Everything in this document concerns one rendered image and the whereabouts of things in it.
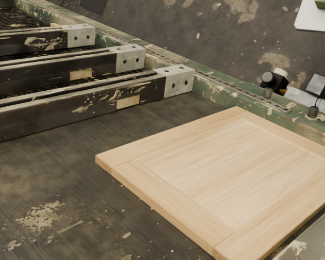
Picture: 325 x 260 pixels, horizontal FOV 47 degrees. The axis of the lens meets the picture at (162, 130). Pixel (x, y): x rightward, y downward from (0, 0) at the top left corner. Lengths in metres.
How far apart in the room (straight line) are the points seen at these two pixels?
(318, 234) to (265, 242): 0.08
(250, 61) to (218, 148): 1.36
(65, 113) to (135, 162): 0.24
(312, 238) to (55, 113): 0.59
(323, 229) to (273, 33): 1.64
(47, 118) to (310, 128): 0.64
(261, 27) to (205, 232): 1.75
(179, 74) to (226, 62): 1.15
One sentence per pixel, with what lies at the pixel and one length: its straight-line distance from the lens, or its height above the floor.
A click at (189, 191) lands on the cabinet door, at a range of 0.72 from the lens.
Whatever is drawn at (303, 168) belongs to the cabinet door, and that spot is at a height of 1.01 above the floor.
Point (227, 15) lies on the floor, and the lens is 2.40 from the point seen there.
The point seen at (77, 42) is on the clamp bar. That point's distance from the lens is 1.53.
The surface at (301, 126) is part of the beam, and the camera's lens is 1.02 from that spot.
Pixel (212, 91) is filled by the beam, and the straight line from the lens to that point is 1.15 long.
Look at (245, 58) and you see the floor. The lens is 2.21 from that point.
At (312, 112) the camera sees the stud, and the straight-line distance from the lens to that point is 1.05.
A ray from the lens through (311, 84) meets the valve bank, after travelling 1.20.
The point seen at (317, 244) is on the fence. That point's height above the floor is 1.22.
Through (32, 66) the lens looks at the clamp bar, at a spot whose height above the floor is 1.27.
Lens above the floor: 1.86
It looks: 53 degrees down
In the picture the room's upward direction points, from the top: 67 degrees counter-clockwise
